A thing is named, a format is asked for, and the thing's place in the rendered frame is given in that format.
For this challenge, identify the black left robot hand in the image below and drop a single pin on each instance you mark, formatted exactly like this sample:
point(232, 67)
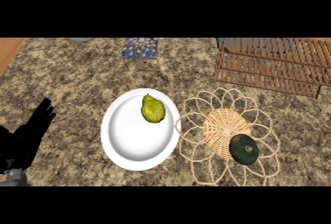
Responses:
point(27, 137)

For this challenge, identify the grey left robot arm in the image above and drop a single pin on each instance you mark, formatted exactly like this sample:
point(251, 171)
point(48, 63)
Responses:
point(12, 178)

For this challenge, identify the woven wicker flower placemat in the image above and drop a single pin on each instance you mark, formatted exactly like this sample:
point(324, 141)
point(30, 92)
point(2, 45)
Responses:
point(223, 131)

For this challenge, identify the dark green round tomato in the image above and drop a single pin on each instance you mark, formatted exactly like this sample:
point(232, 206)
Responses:
point(244, 149)

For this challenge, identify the brown wooden tiered shelf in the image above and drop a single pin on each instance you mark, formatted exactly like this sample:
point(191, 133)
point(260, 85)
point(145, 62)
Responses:
point(275, 64)

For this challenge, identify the white round plate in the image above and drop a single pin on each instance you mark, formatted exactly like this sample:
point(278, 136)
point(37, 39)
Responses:
point(138, 137)

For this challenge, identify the brown wooden board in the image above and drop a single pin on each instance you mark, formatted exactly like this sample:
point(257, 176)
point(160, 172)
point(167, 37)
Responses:
point(8, 52)

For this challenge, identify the yellow-green pear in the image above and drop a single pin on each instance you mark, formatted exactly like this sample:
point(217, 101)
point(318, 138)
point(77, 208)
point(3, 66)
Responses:
point(152, 110)

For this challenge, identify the grey rounded object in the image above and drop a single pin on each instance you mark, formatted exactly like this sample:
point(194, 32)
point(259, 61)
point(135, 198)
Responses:
point(82, 39)

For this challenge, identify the colourful patterned box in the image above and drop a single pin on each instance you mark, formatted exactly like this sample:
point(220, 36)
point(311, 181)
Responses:
point(141, 47)

